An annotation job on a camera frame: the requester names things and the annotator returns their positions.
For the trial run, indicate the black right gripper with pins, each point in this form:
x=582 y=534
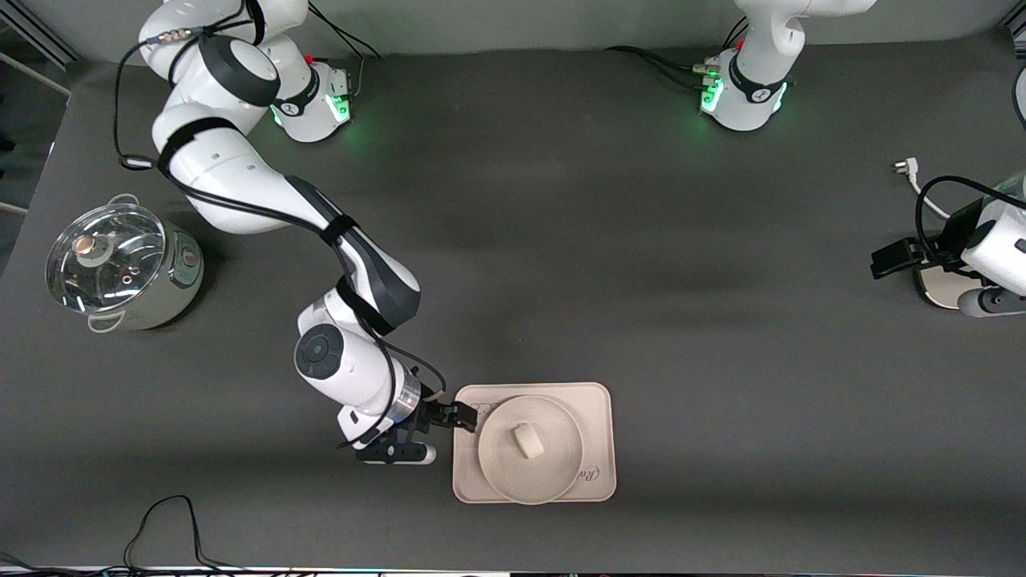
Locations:
x=434 y=413

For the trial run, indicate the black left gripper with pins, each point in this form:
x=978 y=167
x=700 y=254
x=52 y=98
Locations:
x=951 y=235

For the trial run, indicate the small white bun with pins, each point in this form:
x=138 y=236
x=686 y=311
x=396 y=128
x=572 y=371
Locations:
x=527 y=441

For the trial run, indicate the round cream plate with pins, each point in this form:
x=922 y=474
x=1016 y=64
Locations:
x=553 y=473

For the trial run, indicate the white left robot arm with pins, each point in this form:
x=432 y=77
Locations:
x=757 y=96

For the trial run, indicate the cream rectangular tray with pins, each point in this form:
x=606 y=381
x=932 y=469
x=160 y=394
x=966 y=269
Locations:
x=597 y=417

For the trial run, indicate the white toaster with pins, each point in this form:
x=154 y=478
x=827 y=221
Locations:
x=938 y=288

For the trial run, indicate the dark grey table mat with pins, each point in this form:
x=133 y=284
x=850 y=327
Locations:
x=721 y=361

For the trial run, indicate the pale green electric pot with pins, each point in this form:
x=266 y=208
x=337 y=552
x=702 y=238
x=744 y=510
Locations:
x=172 y=288

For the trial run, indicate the glass pot lid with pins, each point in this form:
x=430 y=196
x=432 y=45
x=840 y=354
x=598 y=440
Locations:
x=104 y=264

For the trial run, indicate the aluminium frame bar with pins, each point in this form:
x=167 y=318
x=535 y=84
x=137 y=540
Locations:
x=40 y=36

